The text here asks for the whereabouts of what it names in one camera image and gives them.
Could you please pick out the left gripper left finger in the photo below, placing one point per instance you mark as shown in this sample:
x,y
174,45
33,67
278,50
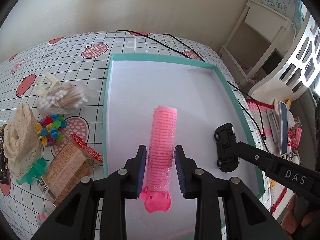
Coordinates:
x,y
135,174

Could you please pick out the teal shallow tray box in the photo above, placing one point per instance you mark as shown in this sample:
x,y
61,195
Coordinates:
x,y
138,83

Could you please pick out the white shelf unit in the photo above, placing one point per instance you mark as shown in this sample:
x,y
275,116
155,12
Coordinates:
x,y
260,33

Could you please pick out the pink hair roller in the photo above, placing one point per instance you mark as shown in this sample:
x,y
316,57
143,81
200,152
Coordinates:
x,y
155,194

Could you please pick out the black toy car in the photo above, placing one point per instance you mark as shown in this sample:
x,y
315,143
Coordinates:
x,y
225,139

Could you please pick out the brown snack packet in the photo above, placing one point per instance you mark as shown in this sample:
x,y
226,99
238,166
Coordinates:
x,y
74,161

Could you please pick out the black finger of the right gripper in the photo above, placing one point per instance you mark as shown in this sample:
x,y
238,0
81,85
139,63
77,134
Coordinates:
x,y
300,180

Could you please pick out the pink white crochet mat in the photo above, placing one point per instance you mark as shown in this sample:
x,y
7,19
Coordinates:
x,y
280,195

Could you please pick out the colourful plastic clips cluster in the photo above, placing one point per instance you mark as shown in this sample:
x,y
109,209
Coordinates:
x,y
49,129

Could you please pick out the cream plastic hair claw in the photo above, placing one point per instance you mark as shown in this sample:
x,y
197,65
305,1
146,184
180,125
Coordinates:
x,y
46,84

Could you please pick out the bag of cotton swabs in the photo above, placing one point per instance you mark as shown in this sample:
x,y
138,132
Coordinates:
x,y
66,98

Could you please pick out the white slotted basket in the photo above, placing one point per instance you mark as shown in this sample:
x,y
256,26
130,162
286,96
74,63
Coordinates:
x,y
296,71

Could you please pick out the teal plastic figure toy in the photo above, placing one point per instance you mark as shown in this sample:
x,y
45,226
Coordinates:
x,y
37,170

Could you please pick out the blue grey hair clipper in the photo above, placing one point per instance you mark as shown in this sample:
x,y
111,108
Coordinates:
x,y
277,118

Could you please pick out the cream lace cloth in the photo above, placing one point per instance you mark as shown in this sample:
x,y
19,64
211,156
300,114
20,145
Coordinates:
x,y
21,144

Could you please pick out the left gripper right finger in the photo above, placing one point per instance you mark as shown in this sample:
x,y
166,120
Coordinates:
x,y
185,171

